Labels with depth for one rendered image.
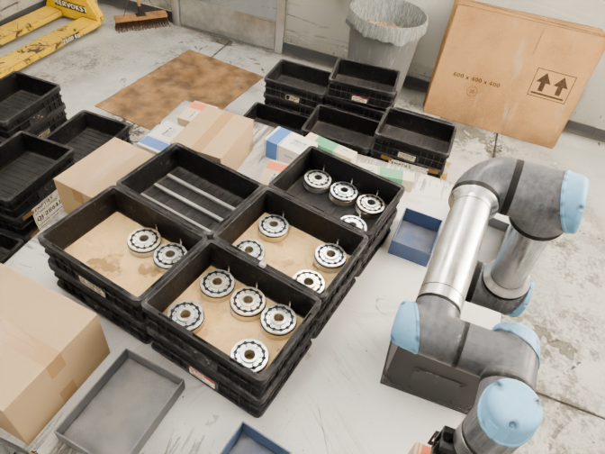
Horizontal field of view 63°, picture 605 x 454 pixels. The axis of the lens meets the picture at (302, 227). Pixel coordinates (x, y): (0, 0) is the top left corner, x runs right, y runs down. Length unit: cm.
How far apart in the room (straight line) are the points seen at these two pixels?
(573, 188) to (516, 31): 298
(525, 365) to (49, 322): 112
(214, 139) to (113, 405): 105
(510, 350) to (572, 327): 217
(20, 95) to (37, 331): 191
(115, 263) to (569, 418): 204
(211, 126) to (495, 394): 162
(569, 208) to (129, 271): 119
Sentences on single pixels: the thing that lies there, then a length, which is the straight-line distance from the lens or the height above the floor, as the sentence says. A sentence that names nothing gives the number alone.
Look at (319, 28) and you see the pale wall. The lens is 441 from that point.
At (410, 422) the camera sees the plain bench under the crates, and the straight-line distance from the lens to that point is 152.
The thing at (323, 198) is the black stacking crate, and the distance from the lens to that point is 182.
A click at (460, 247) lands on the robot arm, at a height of 144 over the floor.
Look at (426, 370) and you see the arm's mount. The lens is 145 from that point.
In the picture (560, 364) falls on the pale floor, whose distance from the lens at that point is 278.
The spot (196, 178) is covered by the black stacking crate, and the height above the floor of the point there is 83.
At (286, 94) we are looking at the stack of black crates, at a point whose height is 42.
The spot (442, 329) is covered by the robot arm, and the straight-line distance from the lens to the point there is 79.
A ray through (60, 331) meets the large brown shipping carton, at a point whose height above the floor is 90.
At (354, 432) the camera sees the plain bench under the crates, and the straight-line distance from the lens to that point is 147.
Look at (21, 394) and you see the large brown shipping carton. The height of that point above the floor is 90.
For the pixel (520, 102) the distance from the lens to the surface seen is 408.
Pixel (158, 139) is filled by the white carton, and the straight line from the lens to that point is 214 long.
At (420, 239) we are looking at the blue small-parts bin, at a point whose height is 70.
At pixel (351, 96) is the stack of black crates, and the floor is 52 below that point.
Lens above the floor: 204
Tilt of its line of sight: 45 degrees down
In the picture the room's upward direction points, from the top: 8 degrees clockwise
